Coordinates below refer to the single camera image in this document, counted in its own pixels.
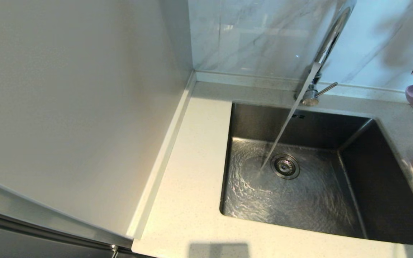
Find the chrome faucet lever handle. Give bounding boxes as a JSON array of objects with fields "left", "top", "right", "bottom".
[{"left": 316, "top": 82, "right": 338, "bottom": 98}]

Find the stainless steel sink basin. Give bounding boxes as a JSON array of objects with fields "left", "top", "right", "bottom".
[{"left": 219, "top": 101, "right": 413, "bottom": 246}]

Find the chrome gooseneck faucet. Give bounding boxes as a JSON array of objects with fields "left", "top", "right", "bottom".
[{"left": 294, "top": 0, "right": 357, "bottom": 107}]

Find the running tap water stream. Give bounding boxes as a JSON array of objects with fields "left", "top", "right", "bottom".
[{"left": 259, "top": 63, "right": 320, "bottom": 172}]

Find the round metal drain strainer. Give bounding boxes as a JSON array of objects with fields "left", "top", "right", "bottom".
[{"left": 270, "top": 154, "right": 300, "bottom": 180}]

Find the white tall cabinet side panel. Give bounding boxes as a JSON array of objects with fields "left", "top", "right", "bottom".
[{"left": 0, "top": 0, "right": 196, "bottom": 248}]

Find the stainless steel appliance front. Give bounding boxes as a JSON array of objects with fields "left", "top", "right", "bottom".
[{"left": 0, "top": 207, "right": 160, "bottom": 258}]

